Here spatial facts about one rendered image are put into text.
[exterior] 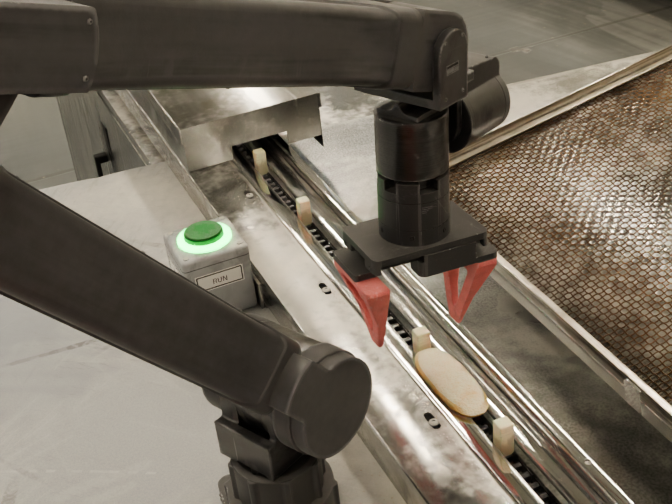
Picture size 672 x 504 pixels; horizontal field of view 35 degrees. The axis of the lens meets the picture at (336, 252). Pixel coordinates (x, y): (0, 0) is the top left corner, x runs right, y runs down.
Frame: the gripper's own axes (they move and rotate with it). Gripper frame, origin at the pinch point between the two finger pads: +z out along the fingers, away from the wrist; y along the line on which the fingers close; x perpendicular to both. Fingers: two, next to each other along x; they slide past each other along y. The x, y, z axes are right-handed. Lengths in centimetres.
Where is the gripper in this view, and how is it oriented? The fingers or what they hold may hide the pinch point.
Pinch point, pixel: (416, 323)
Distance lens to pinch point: 90.8
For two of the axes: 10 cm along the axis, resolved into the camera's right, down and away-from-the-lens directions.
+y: -9.1, 2.5, -3.2
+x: 4.0, 4.4, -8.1
